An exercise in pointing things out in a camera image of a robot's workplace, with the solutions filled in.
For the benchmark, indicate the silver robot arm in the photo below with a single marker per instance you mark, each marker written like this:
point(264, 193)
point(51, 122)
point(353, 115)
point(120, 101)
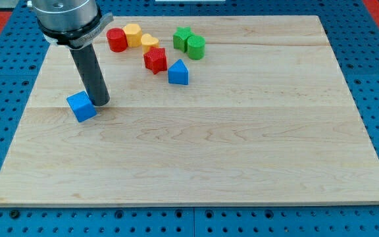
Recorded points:
point(70, 23)

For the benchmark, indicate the blue triangle block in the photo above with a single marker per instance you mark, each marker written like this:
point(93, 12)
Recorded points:
point(178, 73)

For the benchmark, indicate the light wooden board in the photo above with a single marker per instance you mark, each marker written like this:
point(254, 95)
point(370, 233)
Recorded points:
point(267, 119)

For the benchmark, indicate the red star block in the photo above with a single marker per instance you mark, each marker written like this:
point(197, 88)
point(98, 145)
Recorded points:
point(155, 60)

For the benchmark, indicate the green cylinder block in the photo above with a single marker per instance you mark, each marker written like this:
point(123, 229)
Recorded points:
point(196, 47)

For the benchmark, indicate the green star block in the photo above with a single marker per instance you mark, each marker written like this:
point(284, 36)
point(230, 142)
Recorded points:
point(180, 38)

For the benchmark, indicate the yellow heart block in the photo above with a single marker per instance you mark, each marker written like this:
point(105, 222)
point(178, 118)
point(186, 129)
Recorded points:
point(148, 41)

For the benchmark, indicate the yellow hexagon block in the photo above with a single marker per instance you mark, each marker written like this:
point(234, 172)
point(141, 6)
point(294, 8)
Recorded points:
point(133, 33)

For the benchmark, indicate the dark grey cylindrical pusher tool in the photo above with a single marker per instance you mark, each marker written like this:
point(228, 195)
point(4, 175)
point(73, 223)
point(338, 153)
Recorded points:
point(90, 73)

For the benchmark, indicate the red cylinder block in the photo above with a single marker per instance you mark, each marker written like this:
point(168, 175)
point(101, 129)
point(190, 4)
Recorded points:
point(117, 40)

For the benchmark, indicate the blue cube block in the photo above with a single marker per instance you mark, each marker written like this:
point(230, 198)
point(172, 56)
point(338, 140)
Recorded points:
point(81, 106)

